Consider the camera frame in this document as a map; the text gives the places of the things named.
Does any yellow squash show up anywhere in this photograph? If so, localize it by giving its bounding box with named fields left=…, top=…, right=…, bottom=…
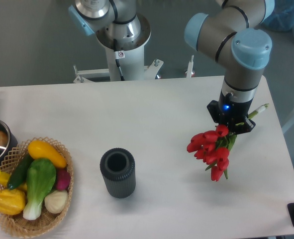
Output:
left=27, top=140, right=67, bottom=169

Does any dark grey ribbed vase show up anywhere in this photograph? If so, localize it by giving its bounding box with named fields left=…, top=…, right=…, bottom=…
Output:
left=99, top=148, right=136, bottom=199

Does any purple red radish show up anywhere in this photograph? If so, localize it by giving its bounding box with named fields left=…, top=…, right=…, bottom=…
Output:
left=55, top=169, right=71, bottom=191

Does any woven wicker basket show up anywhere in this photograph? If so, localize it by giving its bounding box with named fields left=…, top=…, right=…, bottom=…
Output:
left=0, top=137, right=74, bottom=239

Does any dark green cucumber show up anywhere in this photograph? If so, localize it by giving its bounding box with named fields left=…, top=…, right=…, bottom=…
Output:
left=7, top=153, right=34, bottom=190

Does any green bok choy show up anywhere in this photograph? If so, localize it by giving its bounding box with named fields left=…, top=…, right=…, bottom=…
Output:
left=23, top=158, right=56, bottom=221

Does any yellow bell pepper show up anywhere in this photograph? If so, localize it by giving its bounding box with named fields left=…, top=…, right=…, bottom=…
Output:
left=0, top=189, right=26, bottom=216

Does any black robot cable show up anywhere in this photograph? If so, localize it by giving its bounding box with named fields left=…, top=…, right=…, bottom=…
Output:
left=112, top=38, right=125, bottom=82

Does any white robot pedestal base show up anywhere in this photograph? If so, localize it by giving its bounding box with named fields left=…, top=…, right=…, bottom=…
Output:
left=70, top=7, right=164, bottom=83

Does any red tulip bouquet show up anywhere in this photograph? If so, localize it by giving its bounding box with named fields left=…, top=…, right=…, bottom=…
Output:
left=187, top=124, right=238, bottom=182

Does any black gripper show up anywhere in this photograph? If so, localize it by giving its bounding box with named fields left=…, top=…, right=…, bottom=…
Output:
left=207, top=100, right=256, bottom=134

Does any small yellow gourd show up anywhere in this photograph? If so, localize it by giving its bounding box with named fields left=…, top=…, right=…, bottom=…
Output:
left=0, top=170, right=27, bottom=192

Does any blue plastic bag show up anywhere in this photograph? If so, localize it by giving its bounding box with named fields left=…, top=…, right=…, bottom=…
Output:
left=262, top=0, right=294, bottom=37

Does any white garlic bulb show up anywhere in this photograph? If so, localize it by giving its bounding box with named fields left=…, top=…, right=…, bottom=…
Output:
left=44, top=190, right=68, bottom=214

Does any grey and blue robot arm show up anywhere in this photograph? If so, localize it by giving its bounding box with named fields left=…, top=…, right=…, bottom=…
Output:
left=68, top=0, right=275, bottom=134

